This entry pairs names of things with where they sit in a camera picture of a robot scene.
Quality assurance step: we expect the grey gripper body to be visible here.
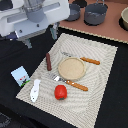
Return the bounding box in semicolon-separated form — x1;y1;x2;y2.
16;21;61;43

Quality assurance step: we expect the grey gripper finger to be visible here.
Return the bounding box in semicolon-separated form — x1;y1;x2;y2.
50;27;58;40
23;38;32;49

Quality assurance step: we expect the brown sausage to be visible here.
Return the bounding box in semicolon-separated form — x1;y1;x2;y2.
46;53;52;71

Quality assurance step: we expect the light blue milk carton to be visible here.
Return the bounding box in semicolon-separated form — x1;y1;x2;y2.
11;66;30;87

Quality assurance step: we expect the small white salt shaker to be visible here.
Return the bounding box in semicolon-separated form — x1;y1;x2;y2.
30;79;40;102

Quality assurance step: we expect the red tomato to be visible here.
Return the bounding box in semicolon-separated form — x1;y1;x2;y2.
54;85;67;100

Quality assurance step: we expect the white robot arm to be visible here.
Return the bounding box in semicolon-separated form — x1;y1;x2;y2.
0;0;70;48

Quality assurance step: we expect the small grey pot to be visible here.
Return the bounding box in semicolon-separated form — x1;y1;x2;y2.
67;4;80;21

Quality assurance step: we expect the round tan plate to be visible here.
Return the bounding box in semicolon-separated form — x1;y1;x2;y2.
58;57;86;81

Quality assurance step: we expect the large grey pot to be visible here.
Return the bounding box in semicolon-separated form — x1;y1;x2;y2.
84;2;107;25

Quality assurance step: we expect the brown stove board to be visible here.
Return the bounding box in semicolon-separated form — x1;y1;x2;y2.
60;0;128;43

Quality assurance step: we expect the beige woven placemat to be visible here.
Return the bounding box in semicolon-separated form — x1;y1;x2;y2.
16;33;117;128

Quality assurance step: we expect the beige bowl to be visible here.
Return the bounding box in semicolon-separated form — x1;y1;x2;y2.
121;7;128;30

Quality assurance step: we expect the fork with orange handle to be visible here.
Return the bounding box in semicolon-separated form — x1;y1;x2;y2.
48;73;88;91

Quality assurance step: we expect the knife with orange handle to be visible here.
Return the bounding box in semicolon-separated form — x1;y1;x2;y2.
61;52;100;65

